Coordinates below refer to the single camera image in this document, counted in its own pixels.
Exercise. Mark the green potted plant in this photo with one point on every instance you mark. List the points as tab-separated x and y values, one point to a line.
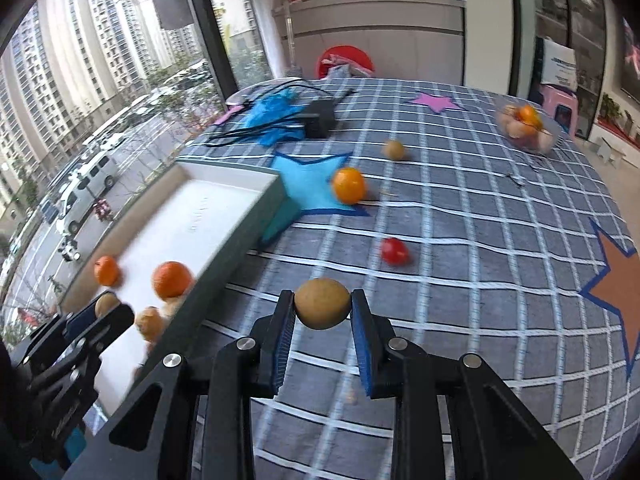
610	106

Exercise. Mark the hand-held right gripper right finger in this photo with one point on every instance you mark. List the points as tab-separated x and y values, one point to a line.
367	355

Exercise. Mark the dark hanging panel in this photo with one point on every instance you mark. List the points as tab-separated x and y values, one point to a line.
171	6

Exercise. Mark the clear glass bowl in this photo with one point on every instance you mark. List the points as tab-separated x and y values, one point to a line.
527	127

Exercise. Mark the small white step stool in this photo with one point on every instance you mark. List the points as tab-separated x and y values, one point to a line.
610	151

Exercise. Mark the wrinkled tan fruit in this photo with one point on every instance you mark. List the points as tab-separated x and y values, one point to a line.
150	322

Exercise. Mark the white kitchen counter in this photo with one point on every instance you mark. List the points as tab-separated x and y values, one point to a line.
375	35

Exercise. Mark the blue plastic stool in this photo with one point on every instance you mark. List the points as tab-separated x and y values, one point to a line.
564	114

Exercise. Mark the medium orange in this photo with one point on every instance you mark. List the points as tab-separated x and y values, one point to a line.
348	185

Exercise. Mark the glass door cabinet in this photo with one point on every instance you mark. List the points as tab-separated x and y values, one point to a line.
570	15

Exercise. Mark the dark wall poster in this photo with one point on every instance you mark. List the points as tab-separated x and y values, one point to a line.
631	52

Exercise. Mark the small yellow-brown fruit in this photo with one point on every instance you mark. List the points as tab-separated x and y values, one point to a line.
393	150

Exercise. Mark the pale tan fruit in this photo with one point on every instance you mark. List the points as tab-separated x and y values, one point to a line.
173	306

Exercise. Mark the white van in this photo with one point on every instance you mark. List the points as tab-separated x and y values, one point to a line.
85	192

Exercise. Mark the orange in glass bowl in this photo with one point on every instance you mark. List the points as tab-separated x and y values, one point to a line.
529	114

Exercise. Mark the pink plastic stool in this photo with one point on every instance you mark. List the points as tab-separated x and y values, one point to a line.
560	107

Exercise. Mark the smooth round brown fruit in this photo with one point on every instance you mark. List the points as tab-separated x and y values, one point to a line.
321	303

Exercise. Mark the white shopping bag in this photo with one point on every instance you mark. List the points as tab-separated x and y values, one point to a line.
560	62

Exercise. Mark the cloth bundle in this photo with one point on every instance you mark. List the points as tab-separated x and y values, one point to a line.
347	70

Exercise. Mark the large orange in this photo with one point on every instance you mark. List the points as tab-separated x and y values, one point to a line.
171	280

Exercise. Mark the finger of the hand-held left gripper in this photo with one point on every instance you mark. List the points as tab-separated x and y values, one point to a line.
80	322
110	322

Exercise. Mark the blue plastic bag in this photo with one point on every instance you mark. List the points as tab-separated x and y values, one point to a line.
272	117

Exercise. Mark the small orange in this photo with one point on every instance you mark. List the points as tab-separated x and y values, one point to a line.
106	270

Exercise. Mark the green box with white inside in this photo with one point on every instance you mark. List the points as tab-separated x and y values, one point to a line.
200	230

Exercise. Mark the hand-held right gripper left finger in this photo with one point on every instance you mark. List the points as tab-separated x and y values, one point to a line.
284	340

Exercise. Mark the red round stool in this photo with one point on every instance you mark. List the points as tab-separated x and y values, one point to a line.
345	57

